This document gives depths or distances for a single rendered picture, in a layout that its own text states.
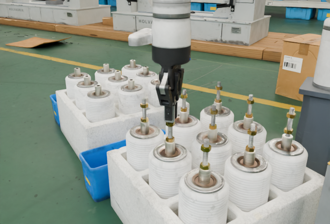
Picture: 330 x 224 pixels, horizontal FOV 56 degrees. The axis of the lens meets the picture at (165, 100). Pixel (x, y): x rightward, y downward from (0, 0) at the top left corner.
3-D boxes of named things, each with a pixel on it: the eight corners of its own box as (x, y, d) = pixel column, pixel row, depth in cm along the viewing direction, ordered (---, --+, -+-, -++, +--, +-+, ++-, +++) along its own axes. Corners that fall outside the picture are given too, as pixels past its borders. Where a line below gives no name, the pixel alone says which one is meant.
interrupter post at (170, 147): (162, 154, 69) (162, 141, 68) (169, 150, 71) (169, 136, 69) (171, 157, 67) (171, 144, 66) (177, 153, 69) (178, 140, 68)
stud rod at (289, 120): (284, 138, 70) (288, 107, 68) (287, 137, 71) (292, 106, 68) (287, 140, 70) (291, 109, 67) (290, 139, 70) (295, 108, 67)
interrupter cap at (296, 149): (293, 139, 75) (294, 137, 75) (310, 156, 68) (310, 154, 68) (263, 141, 74) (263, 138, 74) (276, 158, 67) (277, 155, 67)
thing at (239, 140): (264, 184, 87) (273, 126, 81) (248, 202, 81) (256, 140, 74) (234, 171, 93) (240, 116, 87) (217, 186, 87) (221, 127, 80)
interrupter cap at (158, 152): (146, 154, 68) (145, 152, 68) (167, 141, 74) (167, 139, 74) (173, 167, 64) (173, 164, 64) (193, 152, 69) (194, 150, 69)
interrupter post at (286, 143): (288, 145, 72) (290, 132, 71) (293, 151, 70) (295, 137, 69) (278, 146, 72) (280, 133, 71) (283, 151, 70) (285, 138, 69)
